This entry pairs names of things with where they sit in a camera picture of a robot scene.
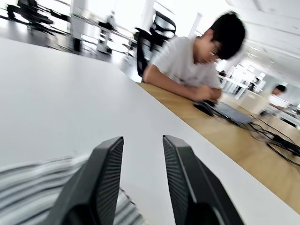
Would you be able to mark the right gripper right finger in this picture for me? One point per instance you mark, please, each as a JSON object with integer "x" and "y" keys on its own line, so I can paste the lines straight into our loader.
{"x": 189, "y": 187}

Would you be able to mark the grey laptop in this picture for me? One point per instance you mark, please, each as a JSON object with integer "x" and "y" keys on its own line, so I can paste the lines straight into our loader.
{"x": 230, "y": 113}

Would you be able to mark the person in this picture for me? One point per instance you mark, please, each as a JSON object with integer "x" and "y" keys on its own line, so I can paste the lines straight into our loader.
{"x": 187, "y": 61}
{"x": 277, "y": 99}

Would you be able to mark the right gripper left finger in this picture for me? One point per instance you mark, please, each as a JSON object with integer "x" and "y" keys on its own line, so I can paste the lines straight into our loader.
{"x": 93, "y": 187}

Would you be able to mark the black computer mouse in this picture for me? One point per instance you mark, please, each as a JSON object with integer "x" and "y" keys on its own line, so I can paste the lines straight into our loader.
{"x": 203, "y": 108}

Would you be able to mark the striped T-shirt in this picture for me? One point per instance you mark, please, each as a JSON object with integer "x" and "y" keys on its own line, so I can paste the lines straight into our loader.
{"x": 30, "y": 187}

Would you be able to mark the black office chair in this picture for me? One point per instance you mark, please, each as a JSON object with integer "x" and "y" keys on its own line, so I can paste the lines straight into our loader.
{"x": 150, "y": 42}
{"x": 28, "y": 11}

